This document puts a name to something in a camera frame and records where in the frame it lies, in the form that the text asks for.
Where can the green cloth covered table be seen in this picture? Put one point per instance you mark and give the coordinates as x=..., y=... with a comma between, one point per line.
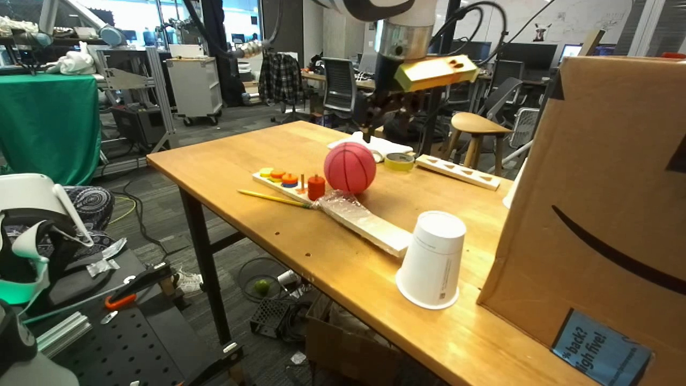
x=50, y=126

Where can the yellow pencil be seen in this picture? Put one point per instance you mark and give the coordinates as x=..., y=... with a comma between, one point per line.
x=273, y=199

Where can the white tray with holes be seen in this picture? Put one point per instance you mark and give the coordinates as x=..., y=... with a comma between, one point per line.
x=457, y=172

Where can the white vr headset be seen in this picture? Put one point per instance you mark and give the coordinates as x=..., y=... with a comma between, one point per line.
x=52, y=241

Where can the wooden peg toy board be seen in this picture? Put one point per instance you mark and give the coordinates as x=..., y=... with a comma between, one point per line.
x=287, y=183

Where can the large cardboard box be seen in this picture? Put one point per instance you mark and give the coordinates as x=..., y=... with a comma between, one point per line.
x=593, y=257

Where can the white cloth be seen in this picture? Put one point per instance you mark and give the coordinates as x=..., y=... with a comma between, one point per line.
x=376, y=150

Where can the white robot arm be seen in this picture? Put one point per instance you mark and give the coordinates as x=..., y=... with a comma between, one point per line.
x=407, y=25

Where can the wooden block with holes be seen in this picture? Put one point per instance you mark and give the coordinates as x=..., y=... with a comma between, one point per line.
x=436, y=72

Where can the round wooden stool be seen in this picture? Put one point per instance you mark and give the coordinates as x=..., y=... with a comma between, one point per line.
x=480, y=130

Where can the pink rubber basketball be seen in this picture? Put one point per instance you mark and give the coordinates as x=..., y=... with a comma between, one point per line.
x=350, y=169

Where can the white rolling cart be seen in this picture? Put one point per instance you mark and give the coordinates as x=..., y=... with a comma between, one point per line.
x=195, y=90

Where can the orange cylinder peg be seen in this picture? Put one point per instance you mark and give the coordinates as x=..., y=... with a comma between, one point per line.
x=316, y=186

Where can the black office chair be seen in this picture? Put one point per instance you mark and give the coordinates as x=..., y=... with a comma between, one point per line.
x=341, y=96

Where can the white paper cup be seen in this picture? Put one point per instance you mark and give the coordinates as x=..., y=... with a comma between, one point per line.
x=429, y=272

